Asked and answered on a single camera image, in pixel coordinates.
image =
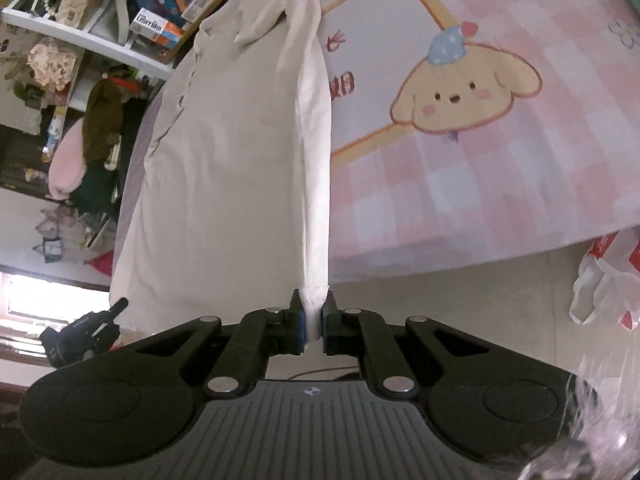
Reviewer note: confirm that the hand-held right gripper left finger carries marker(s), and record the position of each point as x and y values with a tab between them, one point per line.
300	327

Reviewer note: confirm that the beige pearl handbag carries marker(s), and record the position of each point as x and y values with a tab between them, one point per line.
70	7

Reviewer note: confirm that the tall orange white box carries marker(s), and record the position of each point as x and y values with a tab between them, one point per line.
155	27

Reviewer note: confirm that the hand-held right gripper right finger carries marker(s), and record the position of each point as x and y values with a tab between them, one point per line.
325	327

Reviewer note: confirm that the cream floral ornament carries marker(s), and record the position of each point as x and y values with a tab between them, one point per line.
50	65

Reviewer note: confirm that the white bookshelf frame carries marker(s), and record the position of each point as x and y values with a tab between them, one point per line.
75	39

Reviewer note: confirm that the pink printed desk mat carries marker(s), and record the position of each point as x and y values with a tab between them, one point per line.
500	185

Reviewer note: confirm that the white red plastic bag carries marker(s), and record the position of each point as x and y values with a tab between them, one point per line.
607	280

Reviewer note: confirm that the crumpled clear plastic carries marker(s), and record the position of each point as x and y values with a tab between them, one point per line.
590	430

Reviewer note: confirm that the olive green jacket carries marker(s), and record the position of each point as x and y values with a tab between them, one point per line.
102	120

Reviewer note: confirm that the beige T-shirt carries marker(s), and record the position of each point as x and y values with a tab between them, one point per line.
225	160

